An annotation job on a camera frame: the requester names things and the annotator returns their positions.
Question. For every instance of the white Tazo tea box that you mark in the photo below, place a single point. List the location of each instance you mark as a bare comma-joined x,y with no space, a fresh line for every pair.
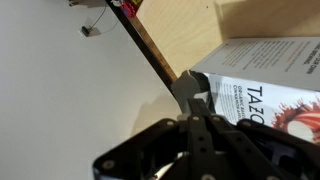
266,60

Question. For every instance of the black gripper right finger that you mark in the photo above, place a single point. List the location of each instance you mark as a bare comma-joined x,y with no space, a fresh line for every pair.
250,153

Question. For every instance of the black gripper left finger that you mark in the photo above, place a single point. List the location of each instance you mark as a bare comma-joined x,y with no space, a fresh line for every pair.
150,150

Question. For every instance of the red object on floor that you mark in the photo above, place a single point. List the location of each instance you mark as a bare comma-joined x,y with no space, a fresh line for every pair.
128,7

